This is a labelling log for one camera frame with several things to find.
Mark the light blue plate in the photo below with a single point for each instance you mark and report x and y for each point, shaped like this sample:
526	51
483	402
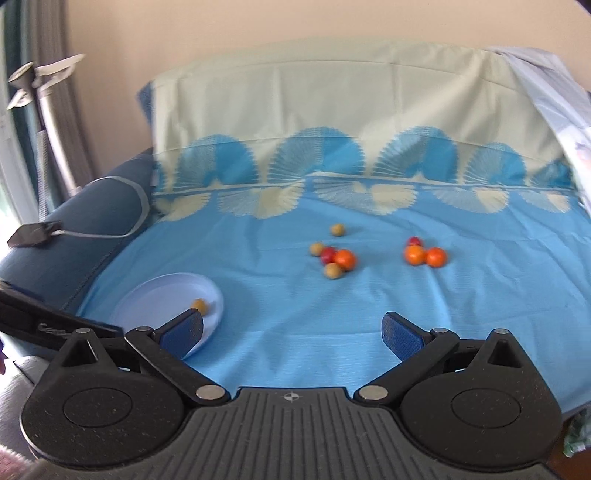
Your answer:
152	300

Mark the small orange mandarin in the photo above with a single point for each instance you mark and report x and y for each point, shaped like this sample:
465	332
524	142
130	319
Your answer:
415	255
436	257
346	260

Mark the small brown fruit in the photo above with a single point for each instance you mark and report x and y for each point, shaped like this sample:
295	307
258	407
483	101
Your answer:
316	249
332	271
337	229

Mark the black smartphone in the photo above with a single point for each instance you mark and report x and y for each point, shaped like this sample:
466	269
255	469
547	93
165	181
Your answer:
32	235

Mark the blue fan-print bed sheet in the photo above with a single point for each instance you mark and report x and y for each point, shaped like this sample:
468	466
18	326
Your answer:
277	300

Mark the pale blue cloth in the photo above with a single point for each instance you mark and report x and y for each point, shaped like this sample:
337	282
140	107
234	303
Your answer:
554	92

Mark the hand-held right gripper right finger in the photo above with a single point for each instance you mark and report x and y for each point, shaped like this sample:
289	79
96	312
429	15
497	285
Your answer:
402	337

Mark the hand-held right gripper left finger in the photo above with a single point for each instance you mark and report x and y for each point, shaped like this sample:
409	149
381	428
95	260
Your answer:
182	333

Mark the grey curtain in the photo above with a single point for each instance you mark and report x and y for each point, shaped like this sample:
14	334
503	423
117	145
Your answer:
69	27

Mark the blue cushion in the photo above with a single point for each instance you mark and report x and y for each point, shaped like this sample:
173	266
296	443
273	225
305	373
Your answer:
83	207

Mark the red cherry tomato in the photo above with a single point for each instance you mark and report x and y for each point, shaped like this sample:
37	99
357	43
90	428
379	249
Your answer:
328	254
414	241

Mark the grey metal stand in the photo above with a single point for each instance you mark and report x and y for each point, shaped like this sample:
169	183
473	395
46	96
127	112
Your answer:
48	120

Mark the green patterned cloth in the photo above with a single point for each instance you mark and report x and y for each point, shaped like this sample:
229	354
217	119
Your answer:
579	434

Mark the teal curtain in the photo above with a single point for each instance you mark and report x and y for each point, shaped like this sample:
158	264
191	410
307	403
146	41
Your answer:
16	46

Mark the yellowish orange mandarin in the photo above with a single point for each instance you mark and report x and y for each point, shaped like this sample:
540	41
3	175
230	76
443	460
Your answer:
199	305

